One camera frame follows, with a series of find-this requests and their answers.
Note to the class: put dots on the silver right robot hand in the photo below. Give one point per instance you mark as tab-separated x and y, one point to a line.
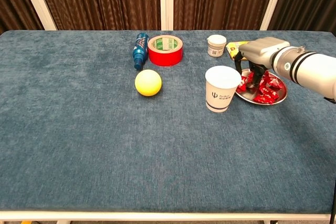
262	51

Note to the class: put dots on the red candy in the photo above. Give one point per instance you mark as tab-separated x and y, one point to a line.
242	82
262	100
267	91
274	81

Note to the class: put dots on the white paper cup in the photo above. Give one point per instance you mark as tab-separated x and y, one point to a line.
220	95

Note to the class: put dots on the yellow biscuit box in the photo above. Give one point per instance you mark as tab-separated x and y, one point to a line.
235	48

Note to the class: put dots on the small white jar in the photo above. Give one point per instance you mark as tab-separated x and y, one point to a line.
216	47

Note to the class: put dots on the round steel plate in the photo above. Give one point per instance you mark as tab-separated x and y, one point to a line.
283	93

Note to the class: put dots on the brown pleated curtain panel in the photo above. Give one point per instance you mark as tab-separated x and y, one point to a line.
307	1
220	1
13	3
99	1

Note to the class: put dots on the red tape roll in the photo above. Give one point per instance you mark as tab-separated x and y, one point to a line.
165	56

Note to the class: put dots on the yellow ball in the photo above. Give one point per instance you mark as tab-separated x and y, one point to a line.
148	82

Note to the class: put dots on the blue patterned bottle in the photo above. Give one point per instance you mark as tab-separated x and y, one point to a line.
140	48

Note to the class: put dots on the blue table cloth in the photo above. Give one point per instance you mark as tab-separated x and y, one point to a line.
78	129

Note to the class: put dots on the yellow bar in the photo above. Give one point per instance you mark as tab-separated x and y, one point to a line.
26	222

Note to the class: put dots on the white partition frame post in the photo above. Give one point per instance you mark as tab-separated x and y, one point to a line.
166	1
273	1
36	1

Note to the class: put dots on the white table frame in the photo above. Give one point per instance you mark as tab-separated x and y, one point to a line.
168	216

